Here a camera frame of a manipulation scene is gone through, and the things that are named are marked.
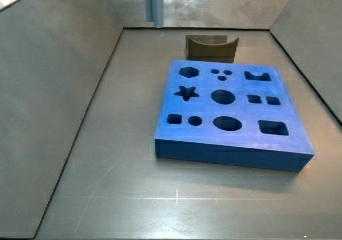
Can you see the light blue square-circle object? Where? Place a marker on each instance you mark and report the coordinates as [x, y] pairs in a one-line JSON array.
[[154, 12]]

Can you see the blue shape-sorting fixture block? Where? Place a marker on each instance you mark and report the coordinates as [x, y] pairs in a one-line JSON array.
[[228, 114]]

